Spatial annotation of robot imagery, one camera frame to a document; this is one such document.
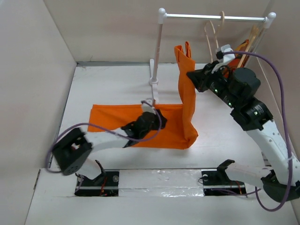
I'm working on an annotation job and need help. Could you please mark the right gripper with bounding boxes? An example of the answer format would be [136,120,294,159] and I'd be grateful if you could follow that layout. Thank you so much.
[187,60,238,109]

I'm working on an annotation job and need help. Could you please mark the orange trousers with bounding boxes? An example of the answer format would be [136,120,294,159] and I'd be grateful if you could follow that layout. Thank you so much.
[88,42,198,150]

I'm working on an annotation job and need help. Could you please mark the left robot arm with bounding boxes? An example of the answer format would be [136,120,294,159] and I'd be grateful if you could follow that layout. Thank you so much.
[52,110,167,186]

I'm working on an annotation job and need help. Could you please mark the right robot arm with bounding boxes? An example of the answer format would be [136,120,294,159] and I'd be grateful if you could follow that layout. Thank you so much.
[187,62,300,203]

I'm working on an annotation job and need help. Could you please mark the wooden hanger with garment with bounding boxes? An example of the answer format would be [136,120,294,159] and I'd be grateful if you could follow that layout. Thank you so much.
[237,25,259,68]

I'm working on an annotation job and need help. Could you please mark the orange camouflage garment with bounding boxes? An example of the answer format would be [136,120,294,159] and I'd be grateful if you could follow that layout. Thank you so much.
[223,39,249,78]

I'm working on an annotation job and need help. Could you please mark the white clothes rack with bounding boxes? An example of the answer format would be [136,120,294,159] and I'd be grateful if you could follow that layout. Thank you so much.
[149,8,277,104]

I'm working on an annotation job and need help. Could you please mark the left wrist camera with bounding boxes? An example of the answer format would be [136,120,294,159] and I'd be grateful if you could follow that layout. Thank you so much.
[141,98,155,114]

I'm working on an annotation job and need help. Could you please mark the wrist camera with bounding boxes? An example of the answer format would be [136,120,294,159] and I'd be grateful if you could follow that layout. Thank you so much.
[141,98,155,114]
[216,44,236,68]

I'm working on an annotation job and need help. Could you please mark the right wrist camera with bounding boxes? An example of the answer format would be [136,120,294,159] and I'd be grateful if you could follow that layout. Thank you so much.
[216,44,236,68]

